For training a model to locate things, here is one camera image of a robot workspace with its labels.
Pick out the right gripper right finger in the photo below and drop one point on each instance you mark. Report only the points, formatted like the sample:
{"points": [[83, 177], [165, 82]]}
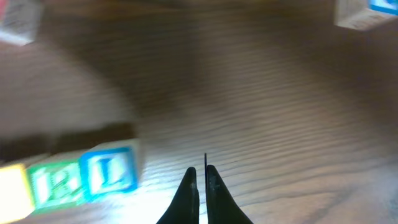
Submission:
{"points": [[221, 207]]}

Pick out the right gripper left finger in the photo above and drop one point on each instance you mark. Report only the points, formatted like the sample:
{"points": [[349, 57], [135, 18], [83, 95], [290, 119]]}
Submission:
{"points": [[184, 207]]}

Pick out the blue L block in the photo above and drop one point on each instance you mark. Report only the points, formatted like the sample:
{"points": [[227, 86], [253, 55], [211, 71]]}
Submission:
{"points": [[110, 169]]}

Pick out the green R block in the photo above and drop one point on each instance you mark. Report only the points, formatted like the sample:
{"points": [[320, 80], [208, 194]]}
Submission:
{"points": [[56, 185]]}

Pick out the yellow O block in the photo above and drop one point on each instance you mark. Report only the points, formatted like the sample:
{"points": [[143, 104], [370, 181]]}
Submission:
{"points": [[16, 197]]}

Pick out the blue P block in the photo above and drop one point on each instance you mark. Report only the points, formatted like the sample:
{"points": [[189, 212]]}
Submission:
{"points": [[364, 14]]}

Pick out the red U block centre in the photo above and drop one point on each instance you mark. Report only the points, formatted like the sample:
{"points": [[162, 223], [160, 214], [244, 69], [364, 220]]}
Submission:
{"points": [[20, 20]]}

